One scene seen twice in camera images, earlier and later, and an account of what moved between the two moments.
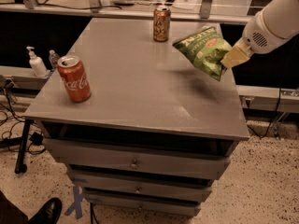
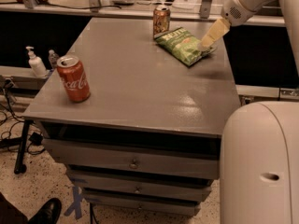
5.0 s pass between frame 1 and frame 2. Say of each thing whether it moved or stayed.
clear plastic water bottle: stayed
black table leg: stayed
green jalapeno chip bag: moved
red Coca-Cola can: stayed
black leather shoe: stayed
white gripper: moved
